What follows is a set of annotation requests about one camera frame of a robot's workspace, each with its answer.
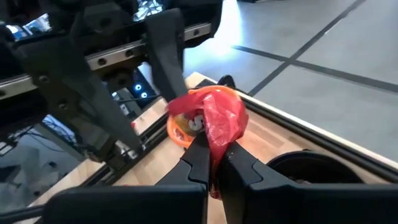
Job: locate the orange pumpkin face bucket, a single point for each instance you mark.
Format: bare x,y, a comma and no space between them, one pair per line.
178,138

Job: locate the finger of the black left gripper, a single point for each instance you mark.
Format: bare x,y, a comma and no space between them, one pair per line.
77,93
164,53

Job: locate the black ghost face bucket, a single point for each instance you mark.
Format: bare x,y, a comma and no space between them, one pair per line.
311,168

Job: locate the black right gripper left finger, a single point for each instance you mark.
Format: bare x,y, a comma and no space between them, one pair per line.
196,168

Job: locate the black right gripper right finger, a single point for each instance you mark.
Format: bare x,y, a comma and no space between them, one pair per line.
239,174

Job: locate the black computer tower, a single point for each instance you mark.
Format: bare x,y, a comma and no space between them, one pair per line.
149,88

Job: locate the red Skittles packet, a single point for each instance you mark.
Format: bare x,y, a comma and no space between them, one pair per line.
224,118

